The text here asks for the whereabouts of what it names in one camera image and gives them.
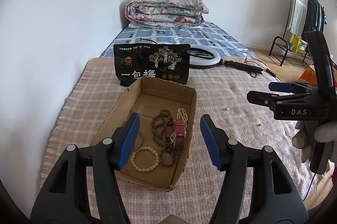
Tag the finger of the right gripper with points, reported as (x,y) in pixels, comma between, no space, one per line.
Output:
(283,87)
(273,101)

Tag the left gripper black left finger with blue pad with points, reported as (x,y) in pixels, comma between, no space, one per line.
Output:
(63,197)

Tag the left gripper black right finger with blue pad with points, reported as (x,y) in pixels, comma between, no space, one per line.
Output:
(275,198)

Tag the red strap wristwatch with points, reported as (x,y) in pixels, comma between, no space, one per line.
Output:
(179,134)

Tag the white gloved hand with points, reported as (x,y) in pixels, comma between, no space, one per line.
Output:
(304,140)

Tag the orange gift box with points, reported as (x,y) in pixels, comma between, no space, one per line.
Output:
(309,75)

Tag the black folded tripod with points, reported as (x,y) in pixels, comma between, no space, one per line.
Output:
(243,67)

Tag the black clothes rack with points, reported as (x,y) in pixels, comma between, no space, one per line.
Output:
(280,48)

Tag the yellow green box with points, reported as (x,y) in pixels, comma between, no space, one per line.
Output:
(297,45)

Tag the pink plaid blanket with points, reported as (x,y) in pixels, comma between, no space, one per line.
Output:
(195,194)

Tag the striped hanging cloth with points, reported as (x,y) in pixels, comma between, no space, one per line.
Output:
(297,19)

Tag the dark hanging clothes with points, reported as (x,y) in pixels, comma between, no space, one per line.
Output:
(315,16)

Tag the blue checked bed sheet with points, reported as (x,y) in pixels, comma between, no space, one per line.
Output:
(208,34)

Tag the open cardboard box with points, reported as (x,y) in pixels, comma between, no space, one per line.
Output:
(147,97)

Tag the black snack bag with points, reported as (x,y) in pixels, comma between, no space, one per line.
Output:
(163,61)

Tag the folded floral quilt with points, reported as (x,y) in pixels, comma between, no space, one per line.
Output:
(166,13)

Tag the white ring light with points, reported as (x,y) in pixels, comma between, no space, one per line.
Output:
(202,57)

